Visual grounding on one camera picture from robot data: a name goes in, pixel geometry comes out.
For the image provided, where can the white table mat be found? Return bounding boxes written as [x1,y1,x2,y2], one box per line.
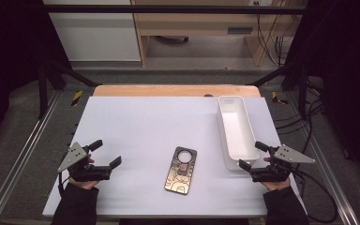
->
[41,96,308,218]

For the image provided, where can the right hand-held gripper cable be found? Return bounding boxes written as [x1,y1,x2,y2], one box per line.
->
[289,168,338,224]

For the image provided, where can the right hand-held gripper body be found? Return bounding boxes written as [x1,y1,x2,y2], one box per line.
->
[249,143,317,184]

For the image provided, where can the left hand-held gripper cable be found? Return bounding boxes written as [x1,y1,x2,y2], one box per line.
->
[57,171,72,195]

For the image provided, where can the hanging cable bundle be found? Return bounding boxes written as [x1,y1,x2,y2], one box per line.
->
[255,12,295,68]

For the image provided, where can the wooden desk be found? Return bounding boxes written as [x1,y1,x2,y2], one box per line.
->
[130,0,298,68]

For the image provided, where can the person's left hand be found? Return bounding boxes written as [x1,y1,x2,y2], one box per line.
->
[68,154,100,190]

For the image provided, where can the white plastic bin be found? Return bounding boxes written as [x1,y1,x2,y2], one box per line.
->
[217,95,261,172]

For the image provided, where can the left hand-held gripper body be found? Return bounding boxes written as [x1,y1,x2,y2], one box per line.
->
[57,142,112,183]

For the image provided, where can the black floor cables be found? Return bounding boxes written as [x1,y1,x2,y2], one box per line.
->
[274,78,326,136]

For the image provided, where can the person's right hand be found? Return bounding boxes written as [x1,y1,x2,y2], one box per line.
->
[261,157,292,192]

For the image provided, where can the white cabinet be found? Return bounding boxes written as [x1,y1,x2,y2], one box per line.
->
[42,0,142,62]

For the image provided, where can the black frame strut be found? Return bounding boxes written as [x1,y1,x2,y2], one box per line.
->
[37,58,103,120]
[246,60,309,121]

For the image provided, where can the black horizontal frame bar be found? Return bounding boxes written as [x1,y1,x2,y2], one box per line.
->
[42,4,308,15]

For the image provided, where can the aluminium rail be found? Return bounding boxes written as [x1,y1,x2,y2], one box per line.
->
[0,90,61,225]
[285,93,360,225]

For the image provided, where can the yellow black tape marker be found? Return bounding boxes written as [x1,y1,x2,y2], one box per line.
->
[271,91,291,106]
[70,90,84,108]

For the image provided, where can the black curtain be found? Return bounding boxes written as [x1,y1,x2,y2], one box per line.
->
[289,0,360,191]
[0,0,73,154]

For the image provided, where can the hand-held gripper cable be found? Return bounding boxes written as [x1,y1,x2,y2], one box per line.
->
[289,168,338,224]
[57,171,72,195]

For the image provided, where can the wooden table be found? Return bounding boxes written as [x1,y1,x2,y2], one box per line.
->
[92,83,262,98]

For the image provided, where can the patterned phone case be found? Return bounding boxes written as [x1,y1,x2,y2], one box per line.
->
[163,145,198,196]

